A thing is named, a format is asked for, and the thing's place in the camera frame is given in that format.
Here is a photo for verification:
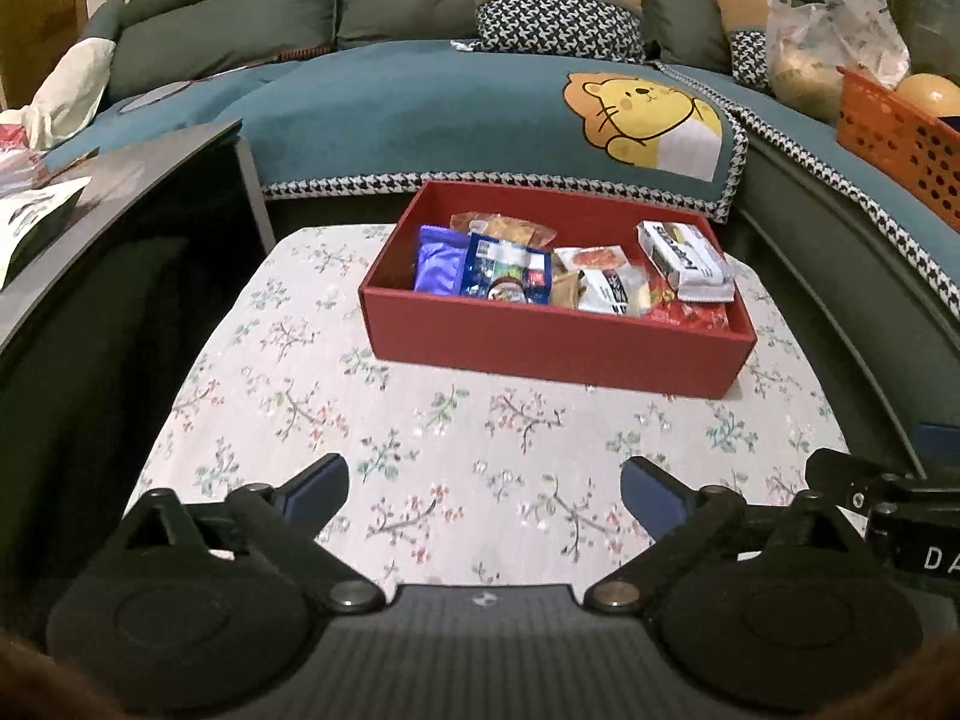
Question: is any plastic bag with food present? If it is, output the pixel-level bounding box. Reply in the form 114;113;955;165
765;0;848;125

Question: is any orange plastic basket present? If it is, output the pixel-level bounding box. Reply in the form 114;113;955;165
836;66;960;233

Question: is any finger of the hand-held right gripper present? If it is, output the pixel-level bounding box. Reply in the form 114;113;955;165
806;448;931;518
911;422;960;477

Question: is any clear packet of yellow crisps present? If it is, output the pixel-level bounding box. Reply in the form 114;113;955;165
450;211;557;250

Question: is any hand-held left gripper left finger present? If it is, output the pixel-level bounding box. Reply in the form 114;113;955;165
112;454;387;613

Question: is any red snack packet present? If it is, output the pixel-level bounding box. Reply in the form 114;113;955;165
645;277;730;332

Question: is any white packet with orange strips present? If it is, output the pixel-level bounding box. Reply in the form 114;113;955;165
555;245;638;314

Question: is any white paper sheet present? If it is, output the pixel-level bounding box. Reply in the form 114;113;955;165
0;176;92;290

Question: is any teal houndstooth trim sofa cover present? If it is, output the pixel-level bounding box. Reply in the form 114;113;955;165
660;64;960;286

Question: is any teal lion print sofa cover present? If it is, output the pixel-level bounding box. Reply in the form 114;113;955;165
45;37;751;222

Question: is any white garment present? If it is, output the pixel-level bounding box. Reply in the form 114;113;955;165
19;36;117;151

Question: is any white packet with meat picture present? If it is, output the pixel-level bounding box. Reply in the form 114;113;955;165
636;220;734;305

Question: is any dark coffee table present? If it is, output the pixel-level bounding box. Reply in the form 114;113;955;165
0;118;278;541

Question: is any blue and white candy packet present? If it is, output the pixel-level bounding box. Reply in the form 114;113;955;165
459;232;554;306

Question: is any small tan houndstooth cushion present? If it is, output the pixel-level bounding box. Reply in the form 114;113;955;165
714;0;773;91

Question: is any green sofa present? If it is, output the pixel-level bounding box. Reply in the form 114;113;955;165
75;0;960;466

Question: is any orange round fruit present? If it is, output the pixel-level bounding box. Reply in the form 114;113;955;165
896;73;960;117

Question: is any purple foil packet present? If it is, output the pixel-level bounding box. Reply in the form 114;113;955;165
412;225;473;295

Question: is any badminton racket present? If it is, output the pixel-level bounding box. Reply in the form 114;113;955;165
116;37;338;113

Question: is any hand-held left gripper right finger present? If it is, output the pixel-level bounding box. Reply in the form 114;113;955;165
583;456;875;614

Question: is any white and red plastic bag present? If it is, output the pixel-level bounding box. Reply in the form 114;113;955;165
0;109;46;188

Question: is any clear crumpled plastic bag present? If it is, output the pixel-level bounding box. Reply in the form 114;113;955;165
825;0;912;87

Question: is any red cardboard box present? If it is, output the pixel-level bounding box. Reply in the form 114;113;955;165
357;180;758;401

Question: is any wooden cabinet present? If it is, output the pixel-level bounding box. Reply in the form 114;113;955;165
0;0;87;106

